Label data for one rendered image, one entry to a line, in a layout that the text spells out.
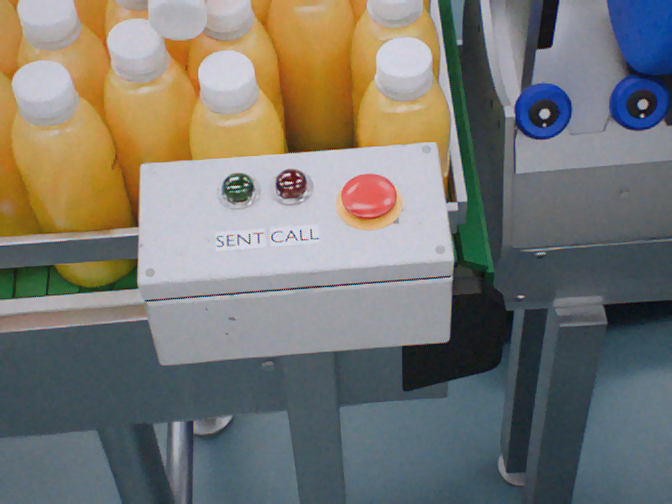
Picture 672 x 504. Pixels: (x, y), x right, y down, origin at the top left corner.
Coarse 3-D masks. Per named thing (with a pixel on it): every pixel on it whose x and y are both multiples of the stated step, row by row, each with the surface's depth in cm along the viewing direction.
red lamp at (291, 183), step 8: (288, 168) 88; (280, 176) 87; (288, 176) 87; (296, 176) 87; (304, 176) 88; (280, 184) 87; (288, 184) 87; (296, 184) 87; (304, 184) 87; (280, 192) 87; (288, 192) 87; (296, 192) 87; (304, 192) 88
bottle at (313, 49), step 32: (288, 0) 103; (320, 0) 102; (288, 32) 103; (320, 32) 103; (352, 32) 105; (288, 64) 106; (320, 64) 105; (288, 96) 109; (320, 96) 108; (288, 128) 112; (320, 128) 111
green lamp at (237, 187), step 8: (232, 176) 88; (240, 176) 88; (248, 176) 88; (224, 184) 87; (232, 184) 87; (240, 184) 87; (248, 184) 87; (224, 192) 87; (232, 192) 87; (240, 192) 87; (248, 192) 87; (232, 200) 87; (240, 200) 87
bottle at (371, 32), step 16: (368, 16) 101; (416, 16) 100; (368, 32) 101; (384, 32) 100; (400, 32) 100; (416, 32) 100; (432, 32) 102; (352, 48) 103; (368, 48) 101; (432, 48) 102; (352, 64) 104; (368, 64) 102; (432, 64) 103; (352, 80) 105; (368, 80) 103; (352, 96) 107; (352, 112) 109; (352, 128) 111
